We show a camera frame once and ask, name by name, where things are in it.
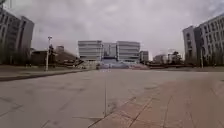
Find wide blue stairway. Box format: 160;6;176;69
99;57;131;70

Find white twin-block building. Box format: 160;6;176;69
77;40;141;64

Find small dark building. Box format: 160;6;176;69
139;50;150;63

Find grey stone slab plaza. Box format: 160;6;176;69
0;68;224;128

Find distant pale buildings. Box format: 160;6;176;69
153;51;184;65

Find low brown building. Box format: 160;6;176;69
30;45;81;67

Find pale lamp pole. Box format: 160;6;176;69
45;35;53;72

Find raised paved strip with kerb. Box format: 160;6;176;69
0;66;91;83

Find thin pole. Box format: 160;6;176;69
199;48;204;69

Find grey multi-storey building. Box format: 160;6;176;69
182;13;224;67

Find tall grey office building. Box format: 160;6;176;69
0;6;36;66

